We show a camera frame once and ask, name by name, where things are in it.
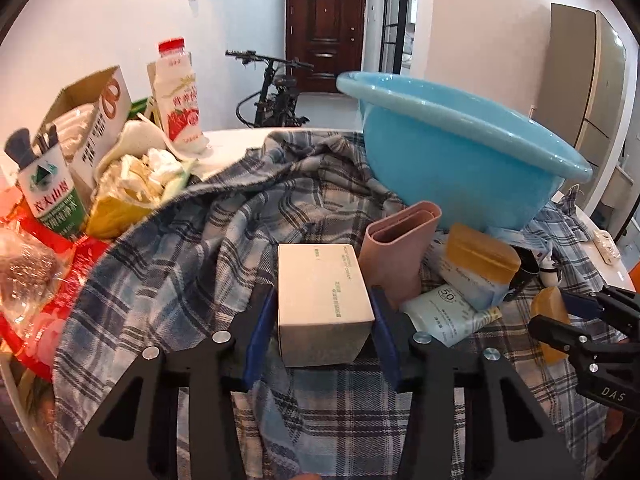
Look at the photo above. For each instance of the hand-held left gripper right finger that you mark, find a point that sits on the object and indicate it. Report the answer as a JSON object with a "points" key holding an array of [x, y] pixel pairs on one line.
{"points": [[386, 347]]}

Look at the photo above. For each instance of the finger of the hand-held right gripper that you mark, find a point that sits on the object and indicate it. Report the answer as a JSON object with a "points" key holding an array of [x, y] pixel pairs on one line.
{"points": [[582, 304], [560, 332]]}

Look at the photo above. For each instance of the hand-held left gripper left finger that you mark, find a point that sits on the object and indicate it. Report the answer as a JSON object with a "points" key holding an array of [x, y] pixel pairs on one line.
{"points": [[257, 350]]}

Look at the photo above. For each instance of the amber soap box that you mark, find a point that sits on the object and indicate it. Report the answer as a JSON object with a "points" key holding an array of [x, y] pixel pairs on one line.
{"points": [[549, 305], [482, 252]]}

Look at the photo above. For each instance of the white cardboard box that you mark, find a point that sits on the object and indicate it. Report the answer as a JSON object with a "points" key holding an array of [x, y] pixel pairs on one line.
{"points": [[322, 300]]}

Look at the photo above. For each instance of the light blue plastic basin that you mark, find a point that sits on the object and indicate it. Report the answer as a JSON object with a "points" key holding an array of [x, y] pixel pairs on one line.
{"points": [[450, 160]]}

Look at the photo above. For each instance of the small white bottle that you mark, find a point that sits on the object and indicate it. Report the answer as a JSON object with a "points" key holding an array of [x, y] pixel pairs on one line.
{"points": [[550, 270]]}

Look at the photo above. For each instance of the white tissue packet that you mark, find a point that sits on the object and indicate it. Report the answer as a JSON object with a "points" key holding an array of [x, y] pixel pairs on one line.
{"points": [[606, 246]]}

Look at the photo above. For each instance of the light blue sunscreen tube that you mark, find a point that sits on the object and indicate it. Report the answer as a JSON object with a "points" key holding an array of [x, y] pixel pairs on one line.
{"points": [[445, 315]]}

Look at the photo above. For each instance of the small black box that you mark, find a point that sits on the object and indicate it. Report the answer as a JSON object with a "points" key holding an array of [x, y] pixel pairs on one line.
{"points": [[522, 272]]}

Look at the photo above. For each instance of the pink plastic holder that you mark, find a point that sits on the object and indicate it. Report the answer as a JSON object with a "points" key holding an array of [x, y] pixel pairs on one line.
{"points": [[395, 255]]}

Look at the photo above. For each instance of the blue plaid shirt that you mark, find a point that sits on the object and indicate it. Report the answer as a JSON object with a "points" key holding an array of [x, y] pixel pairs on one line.
{"points": [[190, 240]]}

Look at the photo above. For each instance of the yellow bag with crumpled tissue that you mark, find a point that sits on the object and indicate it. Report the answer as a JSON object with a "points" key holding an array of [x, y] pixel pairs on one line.
{"points": [[135, 185]]}

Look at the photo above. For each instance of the beige refrigerator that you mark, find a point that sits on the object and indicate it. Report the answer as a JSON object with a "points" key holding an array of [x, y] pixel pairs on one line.
{"points": [[585, 85]]}

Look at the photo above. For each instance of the red snack bags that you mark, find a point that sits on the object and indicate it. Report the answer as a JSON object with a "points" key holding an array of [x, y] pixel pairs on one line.
{"points": [[45, 285]]}

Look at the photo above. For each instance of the black bicycle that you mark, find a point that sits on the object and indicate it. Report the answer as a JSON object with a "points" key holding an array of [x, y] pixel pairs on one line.
{"points": [[272, 95]]}

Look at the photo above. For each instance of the white milk bottle red cap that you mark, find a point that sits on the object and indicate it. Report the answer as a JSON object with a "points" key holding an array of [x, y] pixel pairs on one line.
{"points": [[177, 105]]}

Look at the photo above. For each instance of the green label bottle with brushes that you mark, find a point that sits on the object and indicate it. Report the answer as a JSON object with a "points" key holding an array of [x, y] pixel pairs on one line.
{"points": [[50, 195]]}

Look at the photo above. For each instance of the open brown cardboard box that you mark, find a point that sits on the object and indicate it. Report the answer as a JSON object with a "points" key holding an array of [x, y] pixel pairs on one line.
{"points": [[95, 115]]}

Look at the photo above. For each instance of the dark red entrance door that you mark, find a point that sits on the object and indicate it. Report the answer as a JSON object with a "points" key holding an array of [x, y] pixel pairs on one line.
{"points": [[325, 30]]}

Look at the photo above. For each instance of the black framed glass door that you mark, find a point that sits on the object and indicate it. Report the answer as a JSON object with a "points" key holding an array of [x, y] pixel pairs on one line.
{"points": [[397, 15]]}

